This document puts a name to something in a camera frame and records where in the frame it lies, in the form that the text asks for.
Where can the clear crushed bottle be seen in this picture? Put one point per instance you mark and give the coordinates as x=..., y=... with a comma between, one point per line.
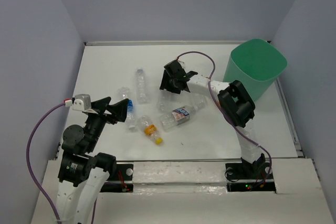
x=199, y=101

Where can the blue label clear bottle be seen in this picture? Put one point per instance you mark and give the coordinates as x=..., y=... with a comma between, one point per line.
x=125, y=93

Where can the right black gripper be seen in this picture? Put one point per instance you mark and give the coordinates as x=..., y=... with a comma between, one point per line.
x=165, y=83

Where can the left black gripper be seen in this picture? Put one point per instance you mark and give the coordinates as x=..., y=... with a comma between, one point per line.
x=119, y=109

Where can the white foam strip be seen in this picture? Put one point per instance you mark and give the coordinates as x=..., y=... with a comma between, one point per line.
x=179, y=177

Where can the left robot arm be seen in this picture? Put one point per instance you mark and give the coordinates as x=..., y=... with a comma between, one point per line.
x=81, y=176

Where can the clear ribbed bottle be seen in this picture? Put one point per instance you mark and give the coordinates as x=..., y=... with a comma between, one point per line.
x=141, y=86

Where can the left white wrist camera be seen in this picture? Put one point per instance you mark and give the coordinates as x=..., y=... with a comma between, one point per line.
x=82, y=103

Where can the white blue label bottle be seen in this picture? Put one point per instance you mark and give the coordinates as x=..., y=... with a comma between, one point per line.
x=178, y=116

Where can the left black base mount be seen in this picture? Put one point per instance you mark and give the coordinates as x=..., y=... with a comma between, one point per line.
x=121, y=181

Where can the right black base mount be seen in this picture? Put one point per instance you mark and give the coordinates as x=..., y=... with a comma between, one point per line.
x=238, y=181

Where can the yellow cap orange label bottle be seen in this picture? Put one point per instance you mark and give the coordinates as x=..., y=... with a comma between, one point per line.
x=147, y=126

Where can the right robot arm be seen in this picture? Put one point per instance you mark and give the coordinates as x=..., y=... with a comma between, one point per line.
x=232, y=100

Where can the green plastic bin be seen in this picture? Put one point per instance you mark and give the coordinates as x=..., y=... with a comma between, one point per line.
x=256, y=64

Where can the clear bottle white cap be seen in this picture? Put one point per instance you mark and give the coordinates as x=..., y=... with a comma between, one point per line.
x=164, y=101

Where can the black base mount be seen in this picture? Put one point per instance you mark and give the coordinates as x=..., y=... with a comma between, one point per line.
x=238, y=181
x=121, y=181

